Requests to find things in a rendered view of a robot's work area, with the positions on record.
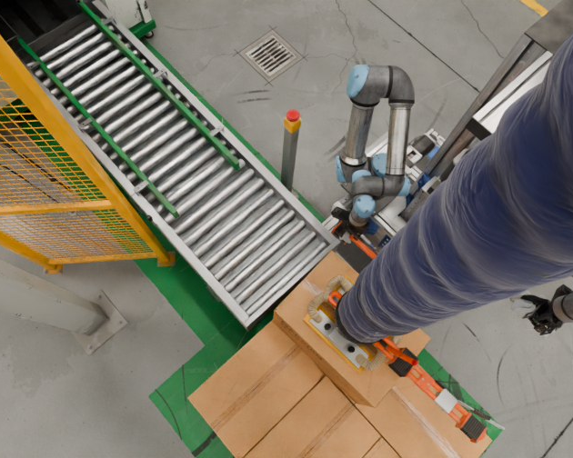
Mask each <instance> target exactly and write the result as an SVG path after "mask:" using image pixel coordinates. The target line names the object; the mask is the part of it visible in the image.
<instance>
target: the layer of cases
mask: <svg viewBox="0 0 573 458"><path fill-rule="evenodd" d="M187 399H188V400H189V401H190V403H191V404H193V405H194V407H195V408H196V409H197V411H198V412H199V413H200V414H201V416H202V417H203V418H204V419H205V421H206V422H207V423H208V425H209V426H210V427H211V428H212V429H213V431H214V432H215V433H216V435H217V436H218V437H219V438H220V440H221V441H222V442H223V443H224V445H225V446H226V447H227V449H228V450H229V451H230V452H231V453H232V454H233V455H234V456H235V458H478V457H479V456H480V455H481V454H482V453H483V452H484V451H485V450H486V448H487V447H488V446H489V444H490V443H491V442H492V440H491V439H490V438H489V437H488V436H487V434H486V436H485V438H484V439H483V440H480V441H478V442H477V443H472V442H471V441H470V440H471V439H469V438H468V437H467V436H466V435H465V434H464V433H463V432H462V431H461V430H460V429H459V428H457V427H455V425H456V424H457V422H456V421H455V420H454V419H452V418H451V417H450V416H449V415H448V414H447V413H444V412H443V411H442V410H441V409H440V408H438V407H437V406H436V405H435V404H434V403H433V402H432V401H431V400H432V399H431V398H430V397H429V396H428V395H427V394H426V393H425V392H422V391H421V390H420V389H419V388H418V387H417V386H416V385H415V384H414V382H413V381H412V380H411V379H410V378H409V377H400V378H399V379H398V380H397V382H396V383H395V384H394V386H393V387H392V388H391V389H390V391H389V392H388V393H387V395H386V396H385V397H384V398H383V399H382V401H381V402H380V403H379V404H378V406H377V407H376V408H373V407H369V406H365V405H362V404H357V403H356V402H355V401H354V400H352V399H351V398H350V397H349V396H348V395H347V394H346V393H345V392H344V391H343V390H342V389H341V388H340V387H339V386H338V385H337V384H336V383H335V382H334V381H333V380H332V379H331V378H330V377H329V376H328V375H327V374H326V373H325V372H324V371H323V370H322V369H321V368H319V367H318V366H317V365H316V364H315V363H314V362H313V361H312V360H311V359H310V358H309V357H308V356H307V355H306V354H305V353H304V352H303V351H302V350H301V349H300V348H299V347H298V346H297V345H296V344H295V343H294V342H293V341H292V340H291V339H290V338H289V337H288V336H286V335H285V334H284V333H283V332H282V331H281V330H280V329H279V328H278V327H277V326H276V325H275V324H274V323H273V320H272V321H271V322H270V323H268V324H267V325H266V326H265V327H264V328H263V329H262V330H261V331H260V332H259V333H257V334H256V335H255V336H254V337H253V338H252V339H251V340H250V341H249V342H248V343H246V344H245V345H244V346H243V347H242V348H241V349H240V350H239V351H238V352H237V353H236V354H234V355H233V356H232V357H231V358H230V359H229V360H228V361H227V362H226V363H225V364H223V365H222V366H221V367H220V368H219V369H218V370H217V371H216V372H215V373H214V374H213V375H211V376H210V377H209V378H208V379H207V380H206V381H205V382H204V383H203V384H202V385H200V386H199V387H198V388H197V389H196V390H195V391H194V392H193V393H192V394H191V395H190V396H188V397H187Z"/></svg>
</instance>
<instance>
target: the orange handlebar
mask: <svg viewBox="0 0 573 458"><path fill-rule="evenodd" d="M353 236H354V235H353ZM353 236H352V237H351V238H350V240H351V241H353V242H354V243H355V244H356V245H357V246H358V247H359V248H361V249H362V250H363V251H364V252H365V253H366V254H367V255H368V256H370V257H371V258H372V259H374V258H375V257H376V256H377V255H376V254H374V253H373V252H372V251H371V250H370V249H369V248H368V247H366V246H365V245H364V244H363V243H362V242H361V241H360V240H357V241H356V240H355V239H354V238H353ZM334 296H336V297H337V298H338V299H340V298H341V296H342V294H341V293H339V292H338V291H332V292H331V293H329V295H328V297H327V299H328V301H329V302H330V303H331V304H332V305H333V306H334V307H335V308H336V306H337V302H336V301H335V300H334V299H333V297H334ZM382 340H383V341H384V342H385V343H386V344H388V345H389V346H391V347H393V348H395V349H397V350H398V351H400V349H399V348H398V347H397V346H396V345H395V344H394V343H393V342H392V341H391V340H389V339H388V338H387V337H386V338H383V339H382ZM374 345H375V346H376V347H377V348H378V349H379V350H380V351H381V352H382V353H383V354H384V355H385V356H386V357H387V358H389V359H390V360H392V359H393V358H394V355H392V354H391V353H390V352H389V351H388V350H387V349H386V348H385V347H384V346H383V345H382V344H381V343H380V342H376V343H374ZM414 370H415V371H417V372H418V373H419V374H420V376H419V377H418V378H416V376H415V375H414V374H412V373H410V375H409V376H408V377H409V378H410V379H411V380H412V381H413V382H414V384H415V385H416V386H417V387H418V388H419V389H420V390H421V391H422V392H425V393H426V394H427V395H428V396H429V397H430V398H431V399H432V400H433V401H434V400H435V399H436V398H437V397H436V396H435V395H434V394H433V393H432V392H431V391H430V390H429V389H428V388H429V387H430V386H431V385H432V386H433V387H434V388H435V389H436V390H437V391H438V392H439V393H440V392H441V391H442V390H443V389H442V388H441V387H440V386H439V385H438V384H437V383H436V382H435V380H434V379H433V378H432V377H431V376H430V375H429V374H428V373H426V372H424V371H423V370H422V369H421V368H420V367H419V366H418V365H417V366H416V367H415V368H414ZM454 407H455V408H456V409H457V410H459V411H460V412H461V413H462V414H463V415H464V416H467V414H468V412H467V411H466V410H465V409H464V408H463V407H462V406H461V405H460V404H459V403H456V404H455V406H454ZM448 415H449V416H450V417H451V418H452V419H454V420H455V421H456V422H457V423H458V424H461V423H462V420H461V419H460V418H459V417H458V416H457V415H456V414H455V413H454V412H453V411H450V412H449V413H448Z"/></svg>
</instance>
